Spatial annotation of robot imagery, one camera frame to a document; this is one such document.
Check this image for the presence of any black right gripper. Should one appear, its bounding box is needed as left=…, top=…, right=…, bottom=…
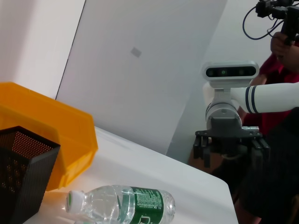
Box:
left=192, top=116, right=271, bottom=168

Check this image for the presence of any clear water bottle green label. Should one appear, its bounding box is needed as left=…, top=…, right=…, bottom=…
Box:
left=65, top=185, right=176, bottom=224

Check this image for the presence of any black mesh pen holder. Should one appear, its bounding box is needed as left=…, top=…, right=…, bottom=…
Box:
left=0, top=126, right=61, bottom=224

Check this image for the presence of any person's bare hand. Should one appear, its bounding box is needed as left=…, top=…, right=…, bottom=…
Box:
left=270, top=31, right=299, bottom=70

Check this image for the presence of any person in red shirt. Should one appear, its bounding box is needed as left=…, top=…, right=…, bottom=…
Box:
left=233, top=46, right=299, bottom=224

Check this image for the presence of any white backdrop board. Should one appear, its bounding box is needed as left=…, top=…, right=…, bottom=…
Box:
left=55, top=0, right=228, bottom=164

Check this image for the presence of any yellow plastic storage bin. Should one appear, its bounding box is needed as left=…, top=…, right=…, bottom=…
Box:
left=0, top=81, right=99, bottom=191

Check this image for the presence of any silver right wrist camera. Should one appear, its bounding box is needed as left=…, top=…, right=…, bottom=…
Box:
left=201, top=61, right=259, bottom=91

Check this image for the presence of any thin black rig cable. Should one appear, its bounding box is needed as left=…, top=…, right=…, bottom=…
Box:
left=242, top=4, right=285, bottom=40

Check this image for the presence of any black handheld camera rig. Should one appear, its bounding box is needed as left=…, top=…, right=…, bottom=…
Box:
left=256, top=0, right=299, bottom=46

